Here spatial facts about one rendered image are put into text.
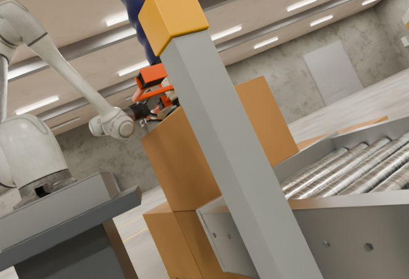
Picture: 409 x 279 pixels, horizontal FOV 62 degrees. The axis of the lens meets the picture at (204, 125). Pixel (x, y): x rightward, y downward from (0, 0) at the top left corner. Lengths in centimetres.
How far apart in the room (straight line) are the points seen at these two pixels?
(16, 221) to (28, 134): 25
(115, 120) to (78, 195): 53
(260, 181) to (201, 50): 20
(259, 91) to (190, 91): 94
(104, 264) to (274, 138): 76
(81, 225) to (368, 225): 65
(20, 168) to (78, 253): 30
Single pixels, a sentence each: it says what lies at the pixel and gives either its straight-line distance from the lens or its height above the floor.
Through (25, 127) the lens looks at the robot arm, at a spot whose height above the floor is 106.
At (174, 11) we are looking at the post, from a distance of 49.
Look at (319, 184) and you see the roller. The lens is 104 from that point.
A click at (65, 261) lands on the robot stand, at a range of 107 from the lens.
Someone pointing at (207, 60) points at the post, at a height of 89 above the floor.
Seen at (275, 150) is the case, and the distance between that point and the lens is 136.
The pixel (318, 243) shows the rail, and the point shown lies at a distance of 70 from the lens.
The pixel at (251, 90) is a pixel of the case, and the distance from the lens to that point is 137.
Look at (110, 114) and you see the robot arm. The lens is 149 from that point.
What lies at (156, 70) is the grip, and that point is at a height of 108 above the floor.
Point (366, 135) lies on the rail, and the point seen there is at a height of 57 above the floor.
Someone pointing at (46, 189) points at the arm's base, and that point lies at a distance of 108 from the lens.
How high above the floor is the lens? 78
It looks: 3 degrees up
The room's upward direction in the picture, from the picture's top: 25 degrees counter-clockwise
